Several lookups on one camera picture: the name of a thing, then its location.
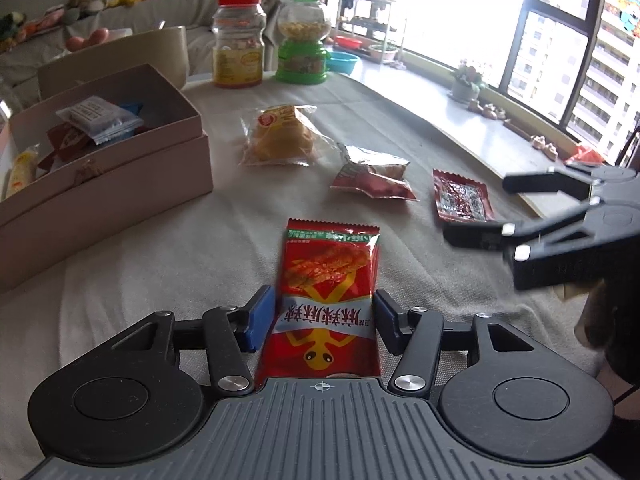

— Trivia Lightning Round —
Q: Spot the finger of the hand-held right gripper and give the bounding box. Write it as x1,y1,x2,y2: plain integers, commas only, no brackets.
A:
502,168,601,202
442,202,601,264

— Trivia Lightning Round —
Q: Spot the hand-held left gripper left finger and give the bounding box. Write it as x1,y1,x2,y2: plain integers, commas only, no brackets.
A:
107,285,277,396

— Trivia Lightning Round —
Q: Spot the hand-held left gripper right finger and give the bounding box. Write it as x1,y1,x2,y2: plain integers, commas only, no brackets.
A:
372,290,541,396

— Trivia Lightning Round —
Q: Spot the dark red packet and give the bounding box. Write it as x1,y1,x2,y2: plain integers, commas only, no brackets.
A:
432,168,497,224

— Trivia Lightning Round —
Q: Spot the long red snack packet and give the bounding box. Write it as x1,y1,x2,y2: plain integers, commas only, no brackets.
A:
254,218,382,392

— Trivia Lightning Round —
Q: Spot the pink cardboard box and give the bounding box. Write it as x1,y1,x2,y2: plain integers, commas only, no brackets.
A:
0,63,215,293

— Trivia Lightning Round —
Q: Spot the large red snack pouch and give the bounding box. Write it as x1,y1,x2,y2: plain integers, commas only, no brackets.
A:
39,124,101,173

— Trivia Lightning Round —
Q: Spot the small sill figurine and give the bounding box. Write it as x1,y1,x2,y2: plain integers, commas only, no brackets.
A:
530,135,560,162
467,100,501,121

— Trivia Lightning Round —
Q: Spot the red bag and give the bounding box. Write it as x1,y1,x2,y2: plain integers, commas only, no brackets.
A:
565,142,607,166

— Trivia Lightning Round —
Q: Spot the small wooden tray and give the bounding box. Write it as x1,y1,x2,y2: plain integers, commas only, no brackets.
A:
502,118,532,139

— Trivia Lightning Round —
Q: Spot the crumpled red snack packet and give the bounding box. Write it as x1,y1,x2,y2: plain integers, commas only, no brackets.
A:
330,143,419,202

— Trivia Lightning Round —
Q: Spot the beige tablecloth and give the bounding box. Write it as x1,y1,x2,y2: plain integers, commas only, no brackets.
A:
0,70,601,411

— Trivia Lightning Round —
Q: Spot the flowering potted plant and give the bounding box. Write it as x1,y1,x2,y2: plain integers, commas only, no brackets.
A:
449,59,487,104

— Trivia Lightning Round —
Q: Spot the clear yellow pastry packet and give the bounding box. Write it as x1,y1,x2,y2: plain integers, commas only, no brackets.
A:
239,104,342,167

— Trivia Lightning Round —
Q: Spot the small potted plant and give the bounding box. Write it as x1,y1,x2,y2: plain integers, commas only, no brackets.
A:
368,42,399,65

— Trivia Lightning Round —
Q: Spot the blue plastic basin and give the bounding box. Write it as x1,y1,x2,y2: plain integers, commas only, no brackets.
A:
325,51,361,76

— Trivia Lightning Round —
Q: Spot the metal shelf rack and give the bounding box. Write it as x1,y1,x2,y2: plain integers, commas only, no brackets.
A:
336,0,403,64

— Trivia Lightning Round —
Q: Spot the green gumball machine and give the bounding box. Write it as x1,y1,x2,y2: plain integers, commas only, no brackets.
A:
275,0,332,85

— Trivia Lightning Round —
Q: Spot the blue white snack packet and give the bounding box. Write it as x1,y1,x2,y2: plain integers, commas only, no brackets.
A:
55,96,145,146

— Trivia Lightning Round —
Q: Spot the red lid plastic jar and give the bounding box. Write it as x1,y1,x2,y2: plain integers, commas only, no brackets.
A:
211,0,266,90

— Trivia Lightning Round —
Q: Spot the yellow crispy snack packet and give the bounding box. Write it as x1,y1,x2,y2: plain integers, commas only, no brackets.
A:
4,146,41,201

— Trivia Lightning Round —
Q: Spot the grey plush toy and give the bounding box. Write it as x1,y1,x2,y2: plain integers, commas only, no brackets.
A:
62,0,106,16

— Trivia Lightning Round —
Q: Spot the pink orange plush toy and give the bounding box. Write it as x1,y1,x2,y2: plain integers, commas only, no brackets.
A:
22,7,68,34

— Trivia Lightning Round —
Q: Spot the green plush toy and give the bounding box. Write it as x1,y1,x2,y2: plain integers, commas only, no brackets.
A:
0,11,28,42

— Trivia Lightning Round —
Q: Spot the black window frame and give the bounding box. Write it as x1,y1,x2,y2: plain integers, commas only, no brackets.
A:
320,0,640,137

